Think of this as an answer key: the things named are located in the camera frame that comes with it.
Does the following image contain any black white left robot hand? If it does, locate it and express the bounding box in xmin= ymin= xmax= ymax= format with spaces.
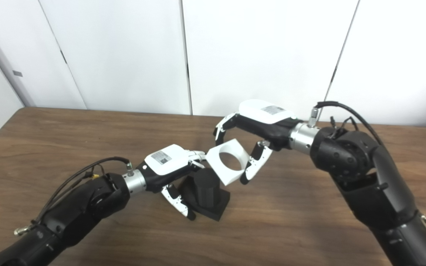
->
xmin=137 ymin=144 xmax=208 ymax=221

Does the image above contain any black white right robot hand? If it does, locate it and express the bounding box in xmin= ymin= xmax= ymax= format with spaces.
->
xmin=213 ymin=100 xmax=298 ymax=185

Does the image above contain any black peg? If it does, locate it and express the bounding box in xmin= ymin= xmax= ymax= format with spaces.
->
xmin=182 ymin=168 xmax=231 ymax=222

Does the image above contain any white square piece with hole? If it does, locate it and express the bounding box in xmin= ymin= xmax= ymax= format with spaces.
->
xmin=206 ymin=139 xmax=253 ymax=186

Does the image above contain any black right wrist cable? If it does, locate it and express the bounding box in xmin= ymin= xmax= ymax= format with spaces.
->
xmin=308 ymin=101 xmax=426 ymax=236

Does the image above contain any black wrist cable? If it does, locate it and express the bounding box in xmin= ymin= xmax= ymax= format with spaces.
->
xmin=308 ymin=101 xmax=426 ymax=236
xmin=13 ymin=157 xmax=134 ymax=237

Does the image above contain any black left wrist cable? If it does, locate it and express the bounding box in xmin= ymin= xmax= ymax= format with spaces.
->
xmin=13 ymin=157 xmax=134 ymax=237

